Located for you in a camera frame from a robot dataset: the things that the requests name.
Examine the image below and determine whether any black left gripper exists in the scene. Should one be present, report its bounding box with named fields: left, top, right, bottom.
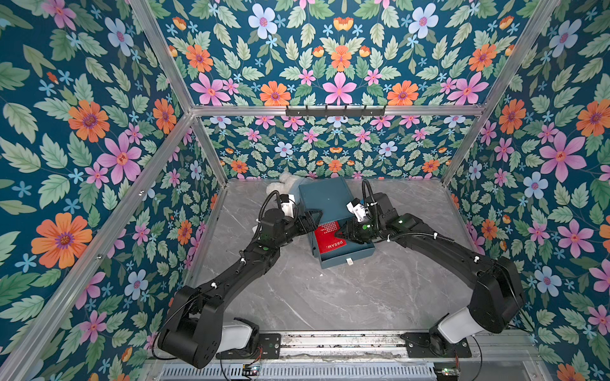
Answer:
left=271, top=211, right=321, bottom=250

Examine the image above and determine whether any teal drawer cabinet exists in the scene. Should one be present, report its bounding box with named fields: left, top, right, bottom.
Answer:
left=299, top=178, right=375, bottom=269

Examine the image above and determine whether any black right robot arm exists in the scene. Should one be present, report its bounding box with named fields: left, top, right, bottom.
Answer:
left=335, top=180, right=525, bottom=357

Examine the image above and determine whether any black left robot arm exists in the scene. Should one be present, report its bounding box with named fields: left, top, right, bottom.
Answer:
left=153, top=190, right=322, bottom=368

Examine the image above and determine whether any white plush toy blue hoodie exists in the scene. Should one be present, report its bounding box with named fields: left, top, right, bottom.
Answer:
left=266, top=172, right=306, bottom=195

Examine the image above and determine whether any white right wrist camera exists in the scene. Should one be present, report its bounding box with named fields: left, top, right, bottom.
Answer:
left=346, top=198, right=368, bottom=222

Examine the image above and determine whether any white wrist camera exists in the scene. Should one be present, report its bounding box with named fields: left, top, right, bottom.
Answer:
left=346, top=198, right=368, bottom=222
left=280, top=194, right=298, bottom=218

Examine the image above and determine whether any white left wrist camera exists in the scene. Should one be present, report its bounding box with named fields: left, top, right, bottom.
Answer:
left=280, top=194, right=298, bottom=218

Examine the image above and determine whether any metal hook rail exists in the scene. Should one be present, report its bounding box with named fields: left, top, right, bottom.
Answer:
left=284, top=105, right=386, bottom=118

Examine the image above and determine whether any aluminium horizontal frame bar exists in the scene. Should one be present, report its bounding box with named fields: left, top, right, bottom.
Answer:
left=191, top=105, right=484, bottom=118

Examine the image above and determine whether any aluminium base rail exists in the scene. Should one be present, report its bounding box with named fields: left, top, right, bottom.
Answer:
left=140, top=330, right=553, bottom=380

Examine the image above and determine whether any aluminium corner frame post left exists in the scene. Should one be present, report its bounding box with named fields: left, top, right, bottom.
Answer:
left=130, top=1, right=227, bottom=188

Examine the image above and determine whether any aluminium corner frame post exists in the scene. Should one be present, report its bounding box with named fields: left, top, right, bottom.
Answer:
left=441, top=0, right=561, bottom=189
left=130, top=1, right=227, bottom=188

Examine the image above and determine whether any aluminium corner frame post right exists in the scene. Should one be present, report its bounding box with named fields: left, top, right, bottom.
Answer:
left=441, top=0, right=561, bottom=189

